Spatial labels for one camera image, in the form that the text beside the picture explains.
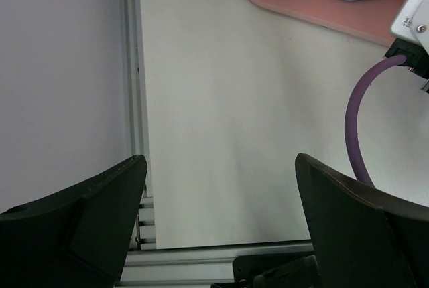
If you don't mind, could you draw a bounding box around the pink three-tier wooden shelf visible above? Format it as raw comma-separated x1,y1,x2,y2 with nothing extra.
250,0,405,46

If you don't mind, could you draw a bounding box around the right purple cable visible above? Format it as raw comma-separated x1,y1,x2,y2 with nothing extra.
344,54,408,188

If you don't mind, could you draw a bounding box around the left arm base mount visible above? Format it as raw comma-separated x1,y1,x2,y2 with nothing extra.
210,253,323,288

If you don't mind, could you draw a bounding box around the aluminium front rail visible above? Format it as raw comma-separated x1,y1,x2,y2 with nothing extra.
119,179,312,287

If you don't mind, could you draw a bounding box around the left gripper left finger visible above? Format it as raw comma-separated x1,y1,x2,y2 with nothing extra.
1,155,147,287

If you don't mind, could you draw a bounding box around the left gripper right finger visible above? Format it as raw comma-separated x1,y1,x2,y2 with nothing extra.
295,153,428,287

